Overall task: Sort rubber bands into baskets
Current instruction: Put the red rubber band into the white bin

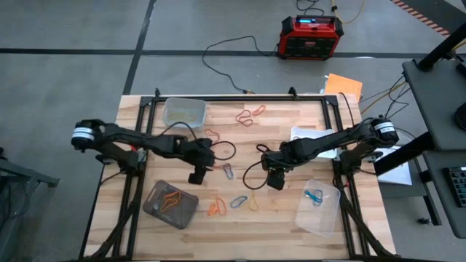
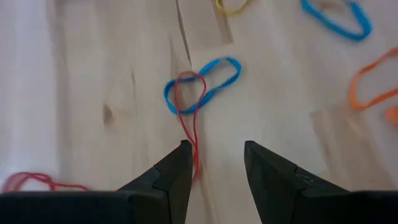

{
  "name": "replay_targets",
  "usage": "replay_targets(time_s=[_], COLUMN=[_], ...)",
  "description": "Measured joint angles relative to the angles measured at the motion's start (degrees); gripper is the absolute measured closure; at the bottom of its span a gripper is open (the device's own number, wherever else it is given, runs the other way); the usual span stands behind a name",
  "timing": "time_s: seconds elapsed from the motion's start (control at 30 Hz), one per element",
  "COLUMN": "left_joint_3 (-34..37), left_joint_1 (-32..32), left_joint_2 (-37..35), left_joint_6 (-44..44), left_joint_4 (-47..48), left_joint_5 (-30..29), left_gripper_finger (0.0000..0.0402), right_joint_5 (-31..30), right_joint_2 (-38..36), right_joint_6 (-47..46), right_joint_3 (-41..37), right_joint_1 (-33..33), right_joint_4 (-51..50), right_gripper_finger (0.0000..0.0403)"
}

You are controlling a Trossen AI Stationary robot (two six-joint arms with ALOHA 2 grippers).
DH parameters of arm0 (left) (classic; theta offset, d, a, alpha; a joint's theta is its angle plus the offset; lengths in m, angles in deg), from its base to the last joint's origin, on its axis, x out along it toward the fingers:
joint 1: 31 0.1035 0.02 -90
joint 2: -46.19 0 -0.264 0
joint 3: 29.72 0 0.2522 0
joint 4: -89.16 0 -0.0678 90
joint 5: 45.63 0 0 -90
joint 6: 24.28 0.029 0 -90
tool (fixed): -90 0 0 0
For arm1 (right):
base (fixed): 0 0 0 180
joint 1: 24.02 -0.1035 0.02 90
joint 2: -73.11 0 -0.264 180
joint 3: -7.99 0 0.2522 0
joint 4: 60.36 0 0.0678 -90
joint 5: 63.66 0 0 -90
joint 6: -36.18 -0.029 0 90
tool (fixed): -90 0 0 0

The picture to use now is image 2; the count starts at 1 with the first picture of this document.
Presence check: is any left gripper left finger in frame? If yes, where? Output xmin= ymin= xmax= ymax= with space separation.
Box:
xmin=0 ymin=139 xmax=193 ymax=224

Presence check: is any yellow rubber band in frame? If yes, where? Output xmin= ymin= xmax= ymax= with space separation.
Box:
xmin=215 ymin=0 xmax=250 ymax=16

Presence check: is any red rubber band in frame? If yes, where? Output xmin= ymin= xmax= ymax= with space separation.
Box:
xmin=1 ymin=171 xmax=90 ymax=193
xmin=172 ymin=71 xmax=208 ymax=185

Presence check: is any orange rubber band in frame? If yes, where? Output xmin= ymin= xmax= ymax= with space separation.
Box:
xmin=347 ymin=47 xmax=398 ymax=111
xmin=384 ymin=105 xmax=398 ymax=124

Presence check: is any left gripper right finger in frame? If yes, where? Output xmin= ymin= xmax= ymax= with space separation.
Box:
xmin=244 ymin=141 xmax=398 ymax=224

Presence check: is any blue rubber band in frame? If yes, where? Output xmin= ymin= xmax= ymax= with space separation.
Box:
xmin=300 ymin=0 xmax=373 ymax=42
xmin=163 ymin=56 xmax=243 ymax=115

